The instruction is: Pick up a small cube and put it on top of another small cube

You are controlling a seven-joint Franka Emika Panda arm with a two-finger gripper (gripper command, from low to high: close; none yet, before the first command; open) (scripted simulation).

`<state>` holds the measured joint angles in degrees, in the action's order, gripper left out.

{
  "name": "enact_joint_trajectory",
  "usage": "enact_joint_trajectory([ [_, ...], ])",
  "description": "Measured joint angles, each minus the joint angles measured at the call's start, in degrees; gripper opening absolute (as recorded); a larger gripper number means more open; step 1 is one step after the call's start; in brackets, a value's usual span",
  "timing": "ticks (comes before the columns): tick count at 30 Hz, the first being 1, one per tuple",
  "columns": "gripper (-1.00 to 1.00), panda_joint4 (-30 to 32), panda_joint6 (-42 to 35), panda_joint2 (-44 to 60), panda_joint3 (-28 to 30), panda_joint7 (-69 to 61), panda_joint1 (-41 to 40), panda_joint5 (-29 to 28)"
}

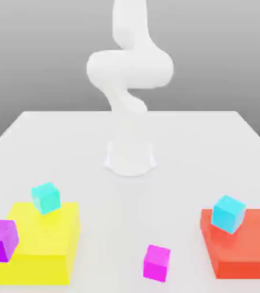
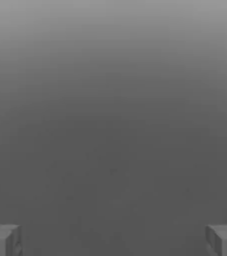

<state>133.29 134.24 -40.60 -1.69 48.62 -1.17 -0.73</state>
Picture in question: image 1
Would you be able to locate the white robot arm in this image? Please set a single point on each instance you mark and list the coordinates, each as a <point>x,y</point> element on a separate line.
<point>130,66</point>

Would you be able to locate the small turquoise cube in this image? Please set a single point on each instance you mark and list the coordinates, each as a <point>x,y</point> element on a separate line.
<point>45,198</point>

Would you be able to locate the small sky blue cube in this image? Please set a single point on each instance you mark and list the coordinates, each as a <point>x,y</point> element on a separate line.
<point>228,214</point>

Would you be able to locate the small magenta cube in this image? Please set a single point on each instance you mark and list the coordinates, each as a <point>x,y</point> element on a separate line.
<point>156,263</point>

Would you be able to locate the large yellow box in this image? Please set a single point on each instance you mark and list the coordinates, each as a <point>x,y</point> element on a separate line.
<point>47,242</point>

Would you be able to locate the large orange box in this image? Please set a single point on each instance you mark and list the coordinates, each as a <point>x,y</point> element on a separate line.
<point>246,249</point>

